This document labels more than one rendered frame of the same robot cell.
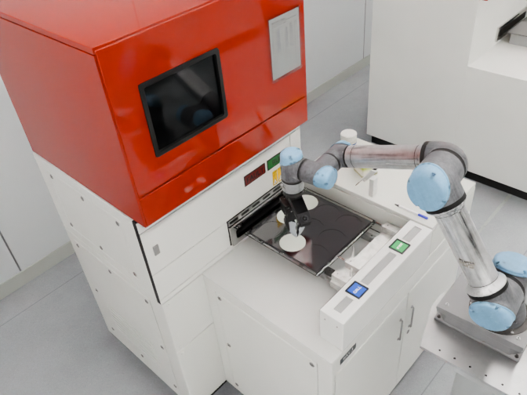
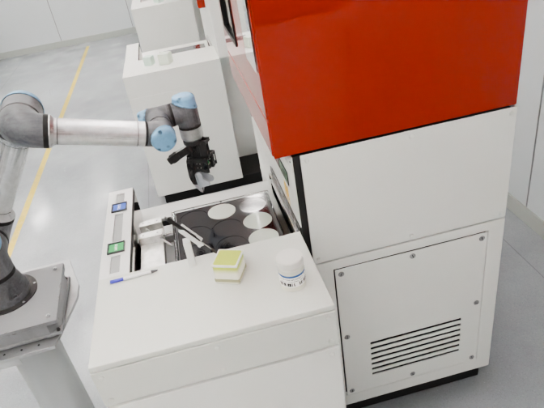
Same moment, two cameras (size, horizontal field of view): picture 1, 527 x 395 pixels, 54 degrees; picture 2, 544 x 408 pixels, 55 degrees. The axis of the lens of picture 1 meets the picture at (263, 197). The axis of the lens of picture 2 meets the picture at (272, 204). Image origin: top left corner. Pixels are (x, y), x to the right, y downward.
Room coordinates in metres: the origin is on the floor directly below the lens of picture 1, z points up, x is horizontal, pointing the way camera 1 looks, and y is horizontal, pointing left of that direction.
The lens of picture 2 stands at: (2.56, -1.28, 1.89)
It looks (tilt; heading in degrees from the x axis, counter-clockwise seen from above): 32 degrees down; 126
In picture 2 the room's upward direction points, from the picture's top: 10 degrees counter-clockwise
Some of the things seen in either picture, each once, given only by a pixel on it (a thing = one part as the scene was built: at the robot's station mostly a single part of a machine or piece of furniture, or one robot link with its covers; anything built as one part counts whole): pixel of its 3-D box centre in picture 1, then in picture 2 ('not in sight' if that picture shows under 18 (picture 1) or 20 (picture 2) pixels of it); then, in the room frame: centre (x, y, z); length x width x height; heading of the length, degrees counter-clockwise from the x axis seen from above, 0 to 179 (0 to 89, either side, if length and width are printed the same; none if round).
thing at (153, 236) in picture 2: (356, 266); (150, 236); (1.30, -0.31, 0.89); 0.08 x 0.03 x 0.03; 43
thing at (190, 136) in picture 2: (292, 184); (192, 132); (1.41, -0.10, 1.21); 0.08 x 0.08 x 0.05
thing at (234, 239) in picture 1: (268, 208); (285, 212); (1.68, -0.02, 0.89); 0.44 x 0.02 x 0.10; 133
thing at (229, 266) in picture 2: (365, 167); (229, 266); (1.76, -0.44, 1.00); 0.07 x 0.07 x 0.07; 19
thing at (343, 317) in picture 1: (378, 280); (123, 244); (1.23, -0.37, 0.89); 0.55 x 0.09 x 0.14; 133
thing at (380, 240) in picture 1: (368, 259); (154, 256); (1.35, -0.37, 0.87); 0.36 x 0.08 x 0.03; 133
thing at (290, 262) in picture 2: (348, 142); (291, 269); (1.94, -0.40, 1.01); 0.07 x 0.07 x 0.10
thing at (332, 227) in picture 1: (310, 226); (227, 227); (1.53, -0.17, 0.90); 0.34 x 0.34 x 0.01; 43
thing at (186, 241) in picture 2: (369, 179); (193, 244); (1.62, -0.42, 1.03); 0.06 x 0.04 x 0.13; 43
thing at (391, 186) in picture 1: (384, 189); (212, 310); (1.73, -0.52, 0.89); 0.62 x 0.35 x 0.14; 43
